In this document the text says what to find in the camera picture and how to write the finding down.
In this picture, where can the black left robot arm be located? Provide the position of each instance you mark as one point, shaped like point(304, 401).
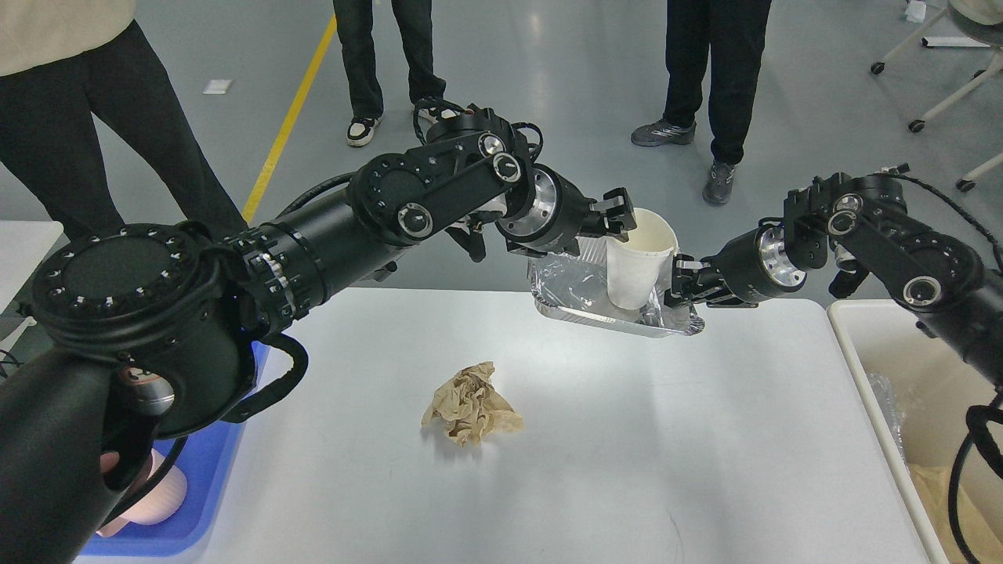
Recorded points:
point(160, 331)

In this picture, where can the aluminium foil tray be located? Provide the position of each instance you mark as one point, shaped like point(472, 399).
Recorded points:
point(573, 288)

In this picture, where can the cream paper cup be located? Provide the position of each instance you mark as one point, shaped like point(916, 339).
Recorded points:
point(634, 265)

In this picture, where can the pink ribbed mug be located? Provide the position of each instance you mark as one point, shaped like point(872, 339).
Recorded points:
point(159, 504)

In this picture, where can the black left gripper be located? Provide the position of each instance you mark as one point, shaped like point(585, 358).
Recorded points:
point(558, 214)

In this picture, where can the brown paper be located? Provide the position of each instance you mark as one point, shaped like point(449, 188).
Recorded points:
point(469, 408)

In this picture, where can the blue plastic tray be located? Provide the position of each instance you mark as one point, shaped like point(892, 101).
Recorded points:
point(205, 461)

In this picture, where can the white plastic bin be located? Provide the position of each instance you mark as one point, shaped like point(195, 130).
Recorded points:
point(916, 392)

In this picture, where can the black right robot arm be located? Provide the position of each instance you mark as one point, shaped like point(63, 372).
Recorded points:
point(864, 223)

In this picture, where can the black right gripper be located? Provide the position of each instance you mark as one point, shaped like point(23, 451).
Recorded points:
point(749, 270)

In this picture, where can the person with grey shoes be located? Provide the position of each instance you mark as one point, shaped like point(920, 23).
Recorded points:
point(713, 55)

